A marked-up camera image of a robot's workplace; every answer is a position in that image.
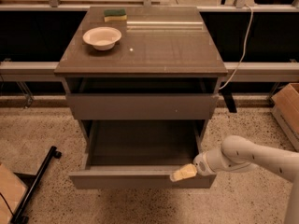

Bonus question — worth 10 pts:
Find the cardboard box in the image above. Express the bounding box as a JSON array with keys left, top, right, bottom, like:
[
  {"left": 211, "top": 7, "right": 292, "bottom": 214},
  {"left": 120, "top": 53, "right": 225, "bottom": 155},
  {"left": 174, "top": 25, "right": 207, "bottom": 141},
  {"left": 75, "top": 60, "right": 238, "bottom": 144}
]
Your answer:
[{"left": 272, "top": 83, "right": 299, "bottom": 151}]

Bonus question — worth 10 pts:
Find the grey top drawer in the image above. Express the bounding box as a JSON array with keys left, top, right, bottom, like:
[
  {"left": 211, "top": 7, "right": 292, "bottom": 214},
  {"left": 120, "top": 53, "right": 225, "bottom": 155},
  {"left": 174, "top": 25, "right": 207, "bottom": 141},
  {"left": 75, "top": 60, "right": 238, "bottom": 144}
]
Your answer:
[{"left": 64, "top": 77, "right": 220, "bottom": 121}]

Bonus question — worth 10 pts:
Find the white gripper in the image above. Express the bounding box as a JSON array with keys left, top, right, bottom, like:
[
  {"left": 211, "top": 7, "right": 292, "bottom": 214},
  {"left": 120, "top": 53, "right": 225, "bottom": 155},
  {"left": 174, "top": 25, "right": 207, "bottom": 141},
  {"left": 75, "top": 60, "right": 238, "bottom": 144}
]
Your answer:
[{"left": 170, "top": 152, "right": 216, "bottom": 182}]

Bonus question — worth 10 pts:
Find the white cable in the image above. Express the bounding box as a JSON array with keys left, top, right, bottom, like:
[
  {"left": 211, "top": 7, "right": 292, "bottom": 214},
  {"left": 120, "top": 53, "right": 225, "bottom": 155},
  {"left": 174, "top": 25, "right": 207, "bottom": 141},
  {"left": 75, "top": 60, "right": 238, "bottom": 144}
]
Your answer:
[{"left": 218, "top": 4, "right": 254, "bottom": 91}]

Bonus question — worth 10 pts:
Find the green yellow sponge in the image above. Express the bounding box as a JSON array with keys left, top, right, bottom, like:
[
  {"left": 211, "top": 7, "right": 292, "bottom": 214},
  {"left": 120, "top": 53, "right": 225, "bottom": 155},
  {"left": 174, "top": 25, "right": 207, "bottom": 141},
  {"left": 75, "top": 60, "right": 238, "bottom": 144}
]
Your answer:
[{"left": 104, "top": 9, "right": 127, "bottom": 22}]

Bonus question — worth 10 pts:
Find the wooden board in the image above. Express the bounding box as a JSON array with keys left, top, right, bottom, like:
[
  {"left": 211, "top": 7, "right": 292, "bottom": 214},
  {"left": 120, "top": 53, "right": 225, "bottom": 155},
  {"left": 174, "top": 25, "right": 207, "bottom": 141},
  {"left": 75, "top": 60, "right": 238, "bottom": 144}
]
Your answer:
[{"left": 0, "top": 163, "right": 27, "bottom": 224}]

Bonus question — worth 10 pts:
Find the metal railing frame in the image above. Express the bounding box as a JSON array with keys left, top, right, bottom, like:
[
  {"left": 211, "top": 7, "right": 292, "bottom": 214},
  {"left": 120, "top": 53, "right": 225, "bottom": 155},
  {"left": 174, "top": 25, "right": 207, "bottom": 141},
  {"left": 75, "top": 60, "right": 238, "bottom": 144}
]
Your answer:
[{"left": 1, "top": 0, "right": 298, "bottom": 104}]

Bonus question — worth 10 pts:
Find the white bowl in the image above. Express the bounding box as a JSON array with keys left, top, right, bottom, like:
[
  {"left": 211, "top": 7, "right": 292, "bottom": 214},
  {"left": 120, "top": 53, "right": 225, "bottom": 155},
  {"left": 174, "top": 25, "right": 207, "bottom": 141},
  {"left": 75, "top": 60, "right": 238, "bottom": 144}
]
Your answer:
[{"left": 83, "top": 27, "right": 121, "bottom": 51}]

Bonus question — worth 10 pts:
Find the black cart leg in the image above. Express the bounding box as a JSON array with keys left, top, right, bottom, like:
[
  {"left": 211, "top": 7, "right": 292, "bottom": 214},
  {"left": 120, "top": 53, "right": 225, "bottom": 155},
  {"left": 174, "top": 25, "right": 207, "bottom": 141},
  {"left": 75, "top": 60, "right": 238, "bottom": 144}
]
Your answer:
[{"left": 9, "top": 146, "right": 62, "bottom": 224}]

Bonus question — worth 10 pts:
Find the grey drawer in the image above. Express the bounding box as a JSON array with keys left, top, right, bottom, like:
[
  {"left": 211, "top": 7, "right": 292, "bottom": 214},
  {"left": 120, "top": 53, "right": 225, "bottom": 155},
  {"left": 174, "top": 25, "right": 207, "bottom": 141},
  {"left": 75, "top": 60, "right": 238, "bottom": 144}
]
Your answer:
[
  {"left": 69, "top": 120, "right": 215, "bottom": 189},
  {"left": 64, "top": 77, "right": 220, "bottom": 121}
]

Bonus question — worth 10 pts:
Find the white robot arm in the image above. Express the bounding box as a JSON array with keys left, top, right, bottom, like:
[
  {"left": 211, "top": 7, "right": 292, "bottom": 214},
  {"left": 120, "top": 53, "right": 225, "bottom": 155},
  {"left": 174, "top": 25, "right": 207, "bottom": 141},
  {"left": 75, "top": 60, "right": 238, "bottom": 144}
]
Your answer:
[{"left": 170, "top": 135, "right": 299, "bottom": 224}]

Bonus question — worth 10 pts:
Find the grey drawer cabinet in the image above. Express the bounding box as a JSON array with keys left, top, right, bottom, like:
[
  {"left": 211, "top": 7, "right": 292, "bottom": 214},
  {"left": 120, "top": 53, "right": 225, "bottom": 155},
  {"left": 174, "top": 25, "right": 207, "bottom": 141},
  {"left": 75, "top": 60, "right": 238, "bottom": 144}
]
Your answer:
[{"left": 55, "top": 7, "right": 227, "bottom": 136}]

